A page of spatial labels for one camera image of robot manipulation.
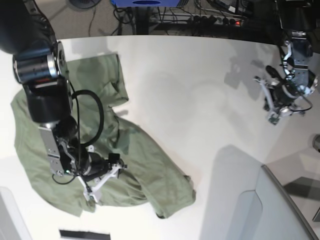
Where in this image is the green t-shirt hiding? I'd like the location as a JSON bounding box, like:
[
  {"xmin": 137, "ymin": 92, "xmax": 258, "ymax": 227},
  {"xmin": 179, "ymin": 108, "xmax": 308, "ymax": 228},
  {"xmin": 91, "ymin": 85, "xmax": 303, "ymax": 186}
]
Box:
[{"xmin": 11, "ymin": 54, "xmax": 196, "ymax": 219}]

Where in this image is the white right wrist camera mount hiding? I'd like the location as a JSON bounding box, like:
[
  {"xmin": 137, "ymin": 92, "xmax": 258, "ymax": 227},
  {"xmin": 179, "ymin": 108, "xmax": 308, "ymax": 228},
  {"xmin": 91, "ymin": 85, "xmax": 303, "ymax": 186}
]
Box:
[{"xmin": 77, "ymin": 163, "xmax": 128, "ymax": 203}]

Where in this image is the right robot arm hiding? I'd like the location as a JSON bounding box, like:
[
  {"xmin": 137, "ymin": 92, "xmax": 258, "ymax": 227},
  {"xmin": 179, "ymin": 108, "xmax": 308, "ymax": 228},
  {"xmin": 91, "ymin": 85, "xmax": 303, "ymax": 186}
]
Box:
[{"xmin": 0, "ymin": 0, "xmax": 126, "ymax": 182}]

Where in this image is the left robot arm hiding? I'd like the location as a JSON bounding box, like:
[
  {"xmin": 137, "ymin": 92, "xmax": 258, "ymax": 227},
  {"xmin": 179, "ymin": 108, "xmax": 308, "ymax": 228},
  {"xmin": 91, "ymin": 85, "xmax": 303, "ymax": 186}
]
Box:
[{"xmin": 265, "ymin": 0, "xmax": 318, "ymax": 118}]

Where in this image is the black power strip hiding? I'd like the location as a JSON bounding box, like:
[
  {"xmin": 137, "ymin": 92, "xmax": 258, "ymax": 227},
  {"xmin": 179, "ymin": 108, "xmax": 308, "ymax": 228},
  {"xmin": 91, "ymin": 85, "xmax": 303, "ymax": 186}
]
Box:
[{"xmin": 187, "ymin": 15, "xmax": 244, "ymax": 27}]

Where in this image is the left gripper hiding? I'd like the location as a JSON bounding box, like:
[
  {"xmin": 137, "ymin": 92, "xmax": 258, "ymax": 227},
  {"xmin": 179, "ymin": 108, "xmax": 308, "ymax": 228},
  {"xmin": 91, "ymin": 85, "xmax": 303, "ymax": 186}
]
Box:
[{"xmin": 265, "ymin": 65, "xmax": 305, "ymax": 115}]

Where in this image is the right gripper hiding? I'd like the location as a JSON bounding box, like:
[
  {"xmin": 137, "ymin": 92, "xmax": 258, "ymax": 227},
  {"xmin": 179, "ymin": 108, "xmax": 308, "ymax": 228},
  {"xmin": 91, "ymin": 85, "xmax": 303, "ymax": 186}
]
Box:
[{"xmin": 77, "ymin": 147, "xmax": 126, "ymax": 176}]

